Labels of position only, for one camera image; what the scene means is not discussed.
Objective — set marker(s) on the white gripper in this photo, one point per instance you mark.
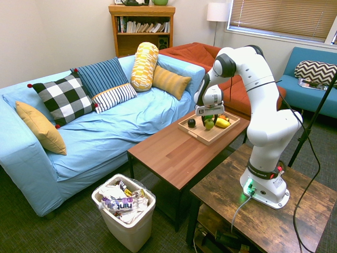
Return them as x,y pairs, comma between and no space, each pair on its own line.
210,109

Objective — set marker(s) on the teal sofa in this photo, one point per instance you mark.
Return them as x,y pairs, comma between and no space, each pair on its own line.
297,96

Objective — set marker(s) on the small black speaker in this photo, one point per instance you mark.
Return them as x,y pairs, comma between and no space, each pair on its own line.
163,42

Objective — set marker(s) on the black device under table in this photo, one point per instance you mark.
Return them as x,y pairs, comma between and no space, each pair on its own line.
227,239

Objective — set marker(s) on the black white chevron pillow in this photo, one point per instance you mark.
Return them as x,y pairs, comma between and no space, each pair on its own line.
313,71

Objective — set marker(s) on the black camera stand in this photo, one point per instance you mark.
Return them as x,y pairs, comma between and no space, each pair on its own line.
306,131

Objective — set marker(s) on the crumpled hint wrapper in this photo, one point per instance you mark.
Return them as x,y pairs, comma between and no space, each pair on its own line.
121,206

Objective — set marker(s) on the wooden window blinds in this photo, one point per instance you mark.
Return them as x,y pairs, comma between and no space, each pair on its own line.
276,15

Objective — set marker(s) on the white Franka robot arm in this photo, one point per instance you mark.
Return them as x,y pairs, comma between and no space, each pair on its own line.
266,126

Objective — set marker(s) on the light blue sofa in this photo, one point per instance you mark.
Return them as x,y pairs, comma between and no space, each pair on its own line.
105,137

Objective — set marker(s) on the green pot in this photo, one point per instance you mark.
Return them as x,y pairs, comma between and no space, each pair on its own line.
159,2

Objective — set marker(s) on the blue striped pillow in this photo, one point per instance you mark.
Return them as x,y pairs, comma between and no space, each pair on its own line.
102,73

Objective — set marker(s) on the red emergency stop button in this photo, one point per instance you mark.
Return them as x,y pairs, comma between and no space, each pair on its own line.
281,166

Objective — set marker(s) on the beige trash bin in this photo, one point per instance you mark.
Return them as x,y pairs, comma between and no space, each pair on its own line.
137,234

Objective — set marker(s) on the magazine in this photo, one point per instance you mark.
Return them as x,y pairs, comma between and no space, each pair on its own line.
310,84

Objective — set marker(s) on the black object on bookshelf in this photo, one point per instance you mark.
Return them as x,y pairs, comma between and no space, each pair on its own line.
134,2

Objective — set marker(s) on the green apple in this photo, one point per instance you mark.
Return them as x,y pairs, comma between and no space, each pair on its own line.
209,124

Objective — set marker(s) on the white shade floor lamp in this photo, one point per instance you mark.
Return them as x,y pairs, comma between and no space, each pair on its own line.
217,11

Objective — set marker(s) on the yellow patterned bolster pillow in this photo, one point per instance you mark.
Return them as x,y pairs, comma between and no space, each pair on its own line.
143,66

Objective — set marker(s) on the orange sofa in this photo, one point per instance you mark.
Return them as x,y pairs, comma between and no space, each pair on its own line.
189,51

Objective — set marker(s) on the black white checkered pillow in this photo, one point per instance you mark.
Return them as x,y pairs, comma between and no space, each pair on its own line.
63,97

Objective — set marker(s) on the plain mustard pillow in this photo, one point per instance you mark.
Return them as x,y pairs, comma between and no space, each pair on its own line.
39,126

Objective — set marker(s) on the small orange brown fruit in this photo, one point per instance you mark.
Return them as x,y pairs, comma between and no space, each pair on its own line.
224,117

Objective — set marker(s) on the white navy striped pillow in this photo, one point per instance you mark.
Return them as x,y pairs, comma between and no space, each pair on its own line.
116,96

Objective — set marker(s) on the rustic brown robot table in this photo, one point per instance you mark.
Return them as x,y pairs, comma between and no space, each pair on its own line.
263,226

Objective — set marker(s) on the wooden bookshelf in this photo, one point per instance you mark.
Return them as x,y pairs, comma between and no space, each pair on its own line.
142,43

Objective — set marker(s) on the mustard striped lumbar pillow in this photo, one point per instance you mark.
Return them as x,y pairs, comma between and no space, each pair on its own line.
168,80

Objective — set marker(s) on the row of books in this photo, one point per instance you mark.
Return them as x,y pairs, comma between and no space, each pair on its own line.
142,27

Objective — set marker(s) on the reddish wooden coffee table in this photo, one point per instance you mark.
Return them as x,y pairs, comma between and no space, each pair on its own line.
168,168

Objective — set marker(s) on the wooden serving tray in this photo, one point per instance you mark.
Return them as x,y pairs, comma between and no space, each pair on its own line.
210,135

